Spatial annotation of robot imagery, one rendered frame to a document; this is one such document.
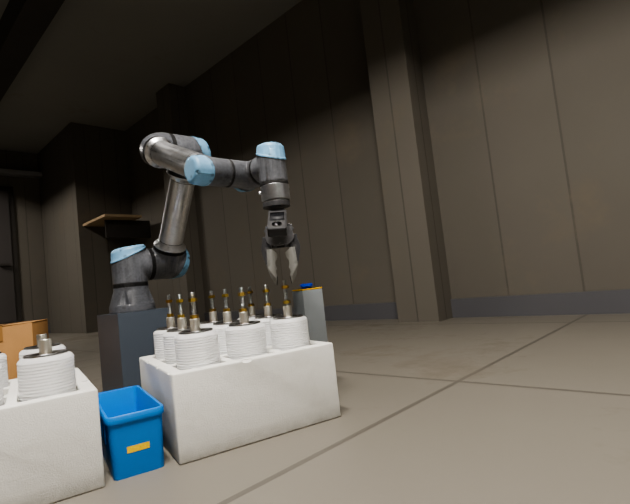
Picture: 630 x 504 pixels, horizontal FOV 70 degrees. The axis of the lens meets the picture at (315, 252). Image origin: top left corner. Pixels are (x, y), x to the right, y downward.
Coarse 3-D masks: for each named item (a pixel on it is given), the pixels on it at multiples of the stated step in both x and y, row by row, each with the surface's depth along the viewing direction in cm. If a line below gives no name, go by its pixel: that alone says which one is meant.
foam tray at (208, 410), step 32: (288, 352) 103; (320, 352) 108; (160, 384) 100; (192, 384) 92; (224, 384) 95; (256, 384) 99; (288, 384) 103; (320, 384) 107; (192, 416) 91; (224, 416) 94; (256, 416) 98; (288, 416) 102; (320, 416) 106; (192, 448) 90; (224, 448) 93
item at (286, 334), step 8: (272, 320) 111; (280, 320) 109; (288, 320) 108; (296, 320) 109; (304, 320) 110; (272, 328) 110; (280, 328) 108; (288, 328) 108; (296, 328) 108; (304, 328) 110; (272, 336) 111; (280, 336) 108; (288, 336) 108; (296, 336) 108; (304, 336) 110; (272, 344) 111; (280, 344) 108; (288, 344) 108; (296, 344) 108; (304, 344) 109
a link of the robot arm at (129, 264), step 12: (120, 252) 152; (132, 252) 153; (144, 252) 157; (120, 264) 152; (132, 264) 153; (144, 264) 156; (156, 264) 158; (120, 276) 152; (132, 276) 152; (144, 276) 156
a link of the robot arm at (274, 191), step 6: (264, 186) 114; (270, 186) 113; (276, 186) 113; (282, 186) 113; (288, 186) 116; (258, 192) 116; (264, 192) 114; (270, 192) 113; (276, 192) 113; (282, 192) 113; (288, 192) 115; (264, 198) 114; (270, 198) 113; (276, 198) 113; (282, 198) 114; (288, 198) 115
